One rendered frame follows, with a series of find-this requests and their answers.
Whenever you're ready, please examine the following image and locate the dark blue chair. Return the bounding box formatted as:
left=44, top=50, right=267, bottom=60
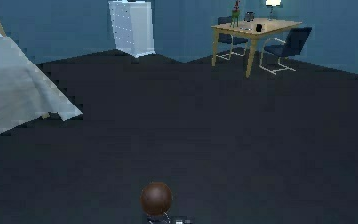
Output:
left=216, top=15, right=250, bottom=62
left=258, top=26, right=313, bottom=76

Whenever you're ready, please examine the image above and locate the grey bed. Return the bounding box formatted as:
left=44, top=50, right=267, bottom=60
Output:
left=0, top=19, right=84, bottom=143

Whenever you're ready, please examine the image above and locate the white chest of drawers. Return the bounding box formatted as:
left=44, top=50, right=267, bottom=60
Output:
left=107, top=0, right=157, bottom=59

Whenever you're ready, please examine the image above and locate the white table lamp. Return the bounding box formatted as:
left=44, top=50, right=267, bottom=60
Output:
left=265, top=0, right=283, bottom=22

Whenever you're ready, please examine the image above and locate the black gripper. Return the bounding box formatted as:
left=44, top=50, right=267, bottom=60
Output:
left=146, top=213, right=172, bottom=224

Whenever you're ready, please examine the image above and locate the wooden table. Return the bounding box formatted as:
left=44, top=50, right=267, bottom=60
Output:
left=210, top=17, right=303, bottom=80

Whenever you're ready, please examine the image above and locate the brown basketball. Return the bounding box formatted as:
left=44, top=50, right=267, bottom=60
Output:
left=139, top=181, right=173, bottom=217

